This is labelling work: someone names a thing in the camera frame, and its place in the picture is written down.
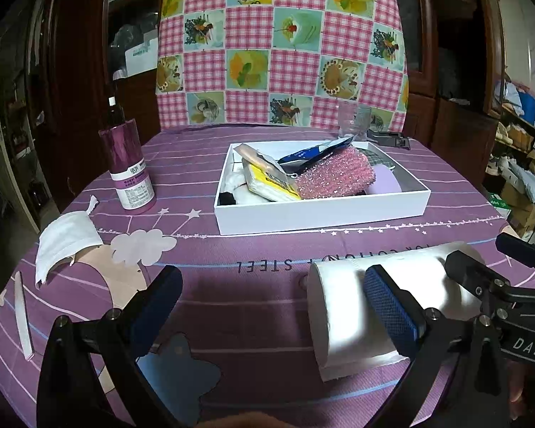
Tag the cluttered storage shelf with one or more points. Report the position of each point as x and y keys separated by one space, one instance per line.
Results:
x=526 y=142

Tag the green white carton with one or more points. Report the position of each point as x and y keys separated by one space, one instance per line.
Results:
x=500 y=207

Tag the yellow tissue packet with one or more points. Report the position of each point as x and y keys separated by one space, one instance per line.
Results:
x=267 y=185

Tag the purple printed tablecloth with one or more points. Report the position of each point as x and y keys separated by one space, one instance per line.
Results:
x=249 y=321

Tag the clear drinking glass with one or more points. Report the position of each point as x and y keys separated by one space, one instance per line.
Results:
x=352 y=120

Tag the white cardboard box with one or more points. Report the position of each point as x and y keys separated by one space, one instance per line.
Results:
x=316 y=216

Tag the white face mask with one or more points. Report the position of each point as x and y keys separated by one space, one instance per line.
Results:
x=67 y=236

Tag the lilac soft pad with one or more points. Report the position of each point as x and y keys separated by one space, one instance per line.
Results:
x=385 y=183

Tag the panda plush toy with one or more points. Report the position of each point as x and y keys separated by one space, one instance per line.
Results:
x=234 y=187

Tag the black plastic holder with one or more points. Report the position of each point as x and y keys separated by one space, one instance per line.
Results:
x=390 y=139

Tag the white flat strip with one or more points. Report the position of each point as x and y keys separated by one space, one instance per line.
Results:
x=23 y=316

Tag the person's right hand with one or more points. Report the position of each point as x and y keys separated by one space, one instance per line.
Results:
x=528 y=383

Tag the purple pump bottle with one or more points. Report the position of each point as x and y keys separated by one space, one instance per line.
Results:
x=131 y=174

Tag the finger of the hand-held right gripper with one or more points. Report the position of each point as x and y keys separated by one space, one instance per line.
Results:
x=472 y=274
x=521 y=252

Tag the blue plastic package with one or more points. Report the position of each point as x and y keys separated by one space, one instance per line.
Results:
x=303 y=156

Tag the white paper towel roll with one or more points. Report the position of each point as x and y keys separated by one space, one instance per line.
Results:
x=347 y=303

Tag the grey plastic mailer bag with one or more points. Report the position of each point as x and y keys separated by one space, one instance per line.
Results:
x=533 y=183

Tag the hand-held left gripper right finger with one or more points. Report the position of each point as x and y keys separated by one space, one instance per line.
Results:
x=390 y=307

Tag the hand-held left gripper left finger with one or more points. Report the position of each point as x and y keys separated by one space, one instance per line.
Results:
x=154 y=307

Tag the pink sparkly cloth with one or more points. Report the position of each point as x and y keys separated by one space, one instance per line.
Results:
x=334 y=174

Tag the pink checkered chair cover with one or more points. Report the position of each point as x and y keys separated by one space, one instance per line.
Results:
x=258 y=31

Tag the white sanitary pad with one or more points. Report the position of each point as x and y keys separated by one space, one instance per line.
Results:
x=252 y=154

